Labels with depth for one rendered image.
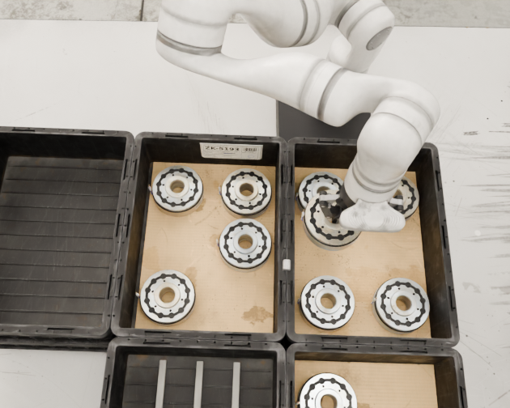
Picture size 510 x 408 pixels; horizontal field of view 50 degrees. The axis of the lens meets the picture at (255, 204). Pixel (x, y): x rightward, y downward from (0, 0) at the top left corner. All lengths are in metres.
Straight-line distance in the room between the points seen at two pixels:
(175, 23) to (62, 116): 0.74
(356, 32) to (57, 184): 0.67
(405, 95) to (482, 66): 0.95
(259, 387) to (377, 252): 0.35
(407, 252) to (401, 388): 0.26
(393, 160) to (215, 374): 0.57
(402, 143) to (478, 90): 0.93
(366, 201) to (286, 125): 0.53
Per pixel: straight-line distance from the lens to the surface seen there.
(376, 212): 0.79
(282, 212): 1.02
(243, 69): 0.73
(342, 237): 0.94
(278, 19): 0.85
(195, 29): 0.75
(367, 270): 1.12
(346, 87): 0.67
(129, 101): 1.44
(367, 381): 1.08
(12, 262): 1.18
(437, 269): 1.09
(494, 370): 1.30
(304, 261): 1.10
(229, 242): 1.07
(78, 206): 1.18
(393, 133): 0.64
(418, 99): 0.67
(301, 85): 0.68
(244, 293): 1.08
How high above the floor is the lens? 1.88
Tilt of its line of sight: 67 degrees down
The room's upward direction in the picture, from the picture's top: 4 degrees clockwise
